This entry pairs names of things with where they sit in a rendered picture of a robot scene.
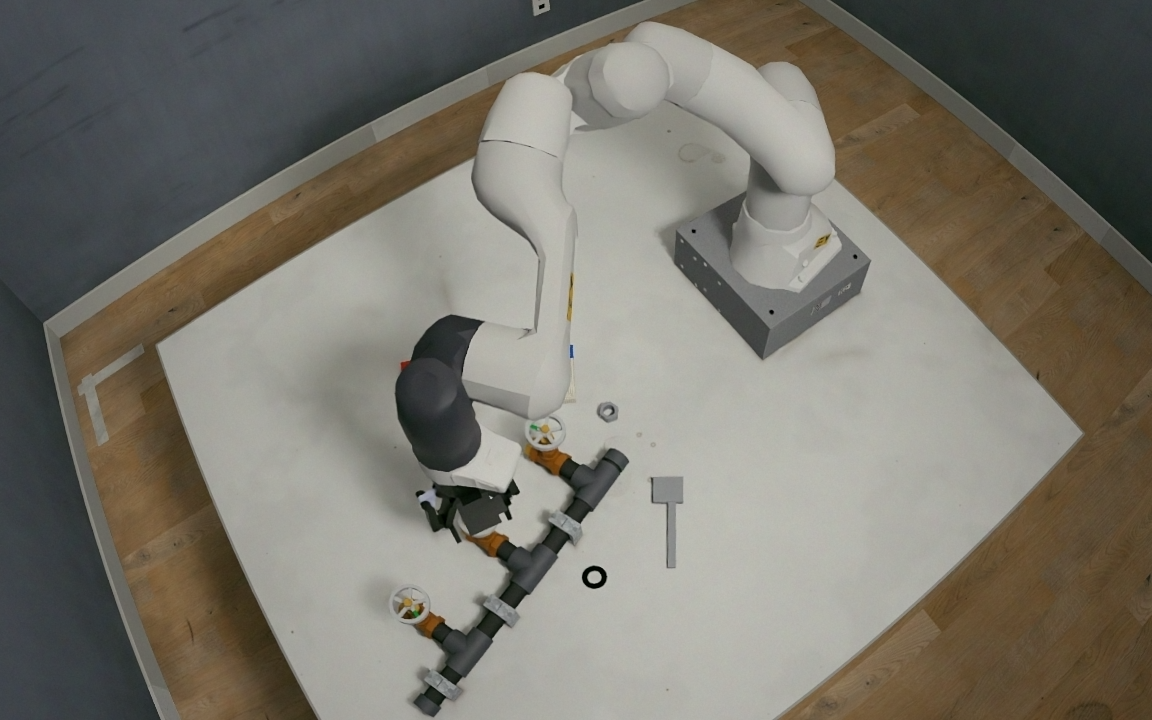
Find black rubber ring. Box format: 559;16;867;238
582;566;607;589

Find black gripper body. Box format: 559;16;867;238
432;480;479;499

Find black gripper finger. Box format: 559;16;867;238
479;479;520;521
416;488;461;544

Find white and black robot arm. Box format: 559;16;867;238
395;21;842;493

